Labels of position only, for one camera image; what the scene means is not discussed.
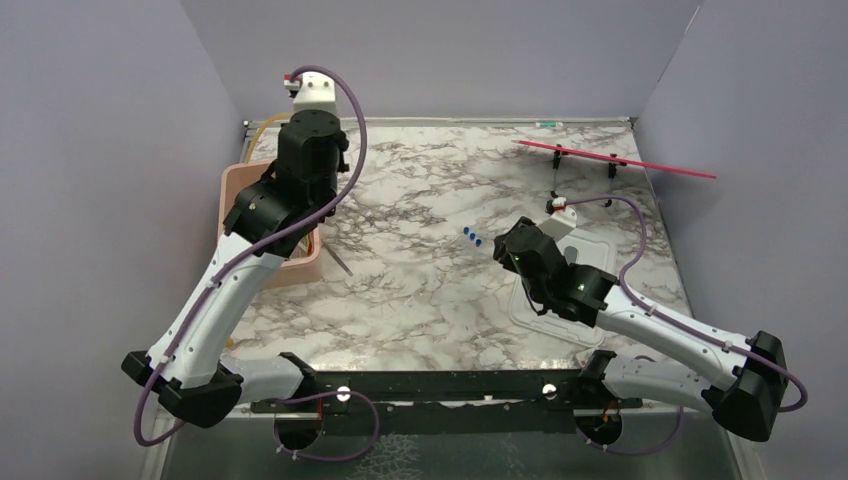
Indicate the pink plastic bin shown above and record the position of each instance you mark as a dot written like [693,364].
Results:
[303,266]

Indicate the clear acrylic tube rack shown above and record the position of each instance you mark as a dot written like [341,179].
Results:
[487,233]

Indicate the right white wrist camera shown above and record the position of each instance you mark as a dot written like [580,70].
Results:
[562,219]

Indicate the amber rubber tubing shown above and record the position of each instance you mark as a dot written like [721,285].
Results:
[254,139]

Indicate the red-edged glass shelf stand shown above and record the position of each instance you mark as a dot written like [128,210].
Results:
[613,161]

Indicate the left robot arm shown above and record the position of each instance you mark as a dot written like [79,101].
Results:
[267,220]

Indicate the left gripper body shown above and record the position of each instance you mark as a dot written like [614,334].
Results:
[328,193]

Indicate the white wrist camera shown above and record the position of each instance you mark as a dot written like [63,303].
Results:
[311,91]
[562,219]

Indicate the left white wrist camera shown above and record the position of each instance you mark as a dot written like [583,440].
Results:
[311,91]

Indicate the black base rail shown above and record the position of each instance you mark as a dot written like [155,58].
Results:
[351,403]

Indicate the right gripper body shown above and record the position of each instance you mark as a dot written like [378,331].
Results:
[504,257]

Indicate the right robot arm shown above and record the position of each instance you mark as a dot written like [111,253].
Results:
[740,380]

